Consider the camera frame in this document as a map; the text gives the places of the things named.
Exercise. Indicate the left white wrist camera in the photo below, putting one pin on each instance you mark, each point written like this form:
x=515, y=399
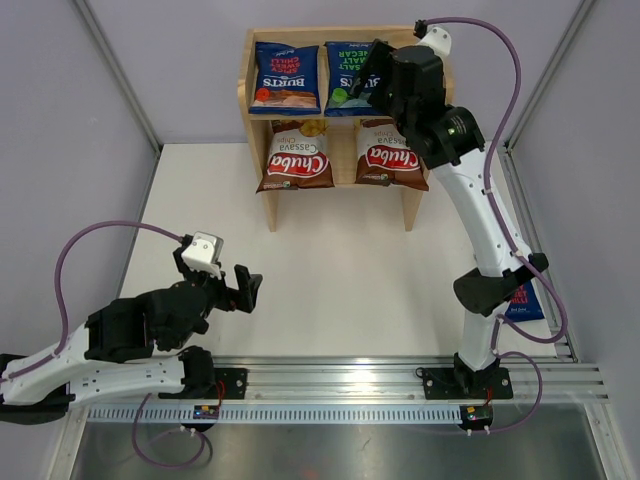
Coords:
x=202, y=254

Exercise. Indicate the Chuba cassava chips bag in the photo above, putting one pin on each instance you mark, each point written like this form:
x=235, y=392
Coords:
x=384, y=158
x=298, y=157

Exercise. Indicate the wooden two-tier shelf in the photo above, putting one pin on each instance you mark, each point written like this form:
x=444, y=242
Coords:
x=341, y=132

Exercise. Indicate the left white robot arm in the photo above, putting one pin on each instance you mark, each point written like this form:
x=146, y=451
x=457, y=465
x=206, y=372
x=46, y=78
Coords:
x=133, y=346

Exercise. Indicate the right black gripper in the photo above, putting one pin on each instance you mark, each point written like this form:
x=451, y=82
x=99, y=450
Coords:
x=379, y=59

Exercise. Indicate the aluminium mounting rail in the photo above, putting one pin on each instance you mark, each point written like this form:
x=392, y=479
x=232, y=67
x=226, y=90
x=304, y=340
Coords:
x=390, y=379

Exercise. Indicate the blue Burts spicy chilli bag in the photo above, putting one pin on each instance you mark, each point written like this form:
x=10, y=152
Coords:
x=524, y=305

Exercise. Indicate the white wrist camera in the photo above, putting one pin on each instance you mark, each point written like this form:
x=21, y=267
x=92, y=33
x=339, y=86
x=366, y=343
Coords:
x=433, y=36
x=202, y=254

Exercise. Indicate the white slotted cable duct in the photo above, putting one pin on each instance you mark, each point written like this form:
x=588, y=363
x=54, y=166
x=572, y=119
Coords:
x=278, y=414

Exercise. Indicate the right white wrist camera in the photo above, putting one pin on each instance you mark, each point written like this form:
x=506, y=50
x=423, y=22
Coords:
x=433, y=36

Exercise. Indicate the blue Burts sea salt bag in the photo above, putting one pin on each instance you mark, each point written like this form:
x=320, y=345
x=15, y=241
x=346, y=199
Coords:
x=345, y=60

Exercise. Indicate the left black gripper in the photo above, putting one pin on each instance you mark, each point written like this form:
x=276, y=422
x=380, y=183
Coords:
x=228, y=302

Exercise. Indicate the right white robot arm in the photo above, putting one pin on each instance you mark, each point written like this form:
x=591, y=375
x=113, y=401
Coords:
x=448, y=139

